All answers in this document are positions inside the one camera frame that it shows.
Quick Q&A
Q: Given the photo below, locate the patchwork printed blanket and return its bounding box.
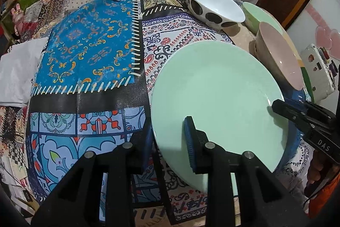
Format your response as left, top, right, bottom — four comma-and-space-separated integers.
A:
0, 0, 319, 227

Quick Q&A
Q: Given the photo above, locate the white bowl with black dots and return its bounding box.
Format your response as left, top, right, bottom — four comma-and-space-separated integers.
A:
185, 0, 245, 31

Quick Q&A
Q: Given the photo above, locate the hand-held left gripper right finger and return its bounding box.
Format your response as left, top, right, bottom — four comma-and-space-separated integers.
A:
183, 116, 310, 227

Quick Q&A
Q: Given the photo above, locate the white appliance with stickers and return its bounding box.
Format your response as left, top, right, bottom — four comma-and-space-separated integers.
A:
300, 43, 340, 100

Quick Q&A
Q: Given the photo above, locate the green bowl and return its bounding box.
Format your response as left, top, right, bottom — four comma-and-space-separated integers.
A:
242, 1, 286, 36

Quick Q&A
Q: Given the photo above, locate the pink bowl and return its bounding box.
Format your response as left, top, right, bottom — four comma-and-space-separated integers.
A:
251, 21, 305, 90

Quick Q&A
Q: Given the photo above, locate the pile of papers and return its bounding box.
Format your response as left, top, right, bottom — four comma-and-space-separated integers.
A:
0, 163, 40, 217

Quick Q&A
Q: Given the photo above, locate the pink rabbit toy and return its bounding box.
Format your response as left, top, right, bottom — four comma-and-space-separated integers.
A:
12, 4, 24, 31

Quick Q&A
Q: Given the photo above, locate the grey cloth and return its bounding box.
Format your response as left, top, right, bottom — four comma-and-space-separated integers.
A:
276, 168, 310, 217

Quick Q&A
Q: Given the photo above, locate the person's right forearm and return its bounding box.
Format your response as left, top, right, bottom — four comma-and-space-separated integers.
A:
308, 176, 340, 219

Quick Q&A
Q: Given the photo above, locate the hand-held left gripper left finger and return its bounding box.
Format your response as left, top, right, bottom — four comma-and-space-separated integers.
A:
30, 131, 154, 227

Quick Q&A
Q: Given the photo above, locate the person's right hand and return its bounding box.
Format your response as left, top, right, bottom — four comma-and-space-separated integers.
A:
305, 151, 340, 197

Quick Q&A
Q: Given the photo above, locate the green plate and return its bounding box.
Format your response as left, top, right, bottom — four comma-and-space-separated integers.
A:
150, 40, 290, 194

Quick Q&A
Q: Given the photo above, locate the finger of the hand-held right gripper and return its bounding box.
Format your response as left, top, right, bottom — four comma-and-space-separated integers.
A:
271, 99, 311, 124

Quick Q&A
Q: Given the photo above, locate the white folded cloth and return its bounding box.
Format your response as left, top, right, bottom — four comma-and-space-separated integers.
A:
0, 37, 48, 108

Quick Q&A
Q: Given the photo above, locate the white sliding door pink print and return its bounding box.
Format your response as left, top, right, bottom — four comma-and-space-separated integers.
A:
285, 0, 340, 63

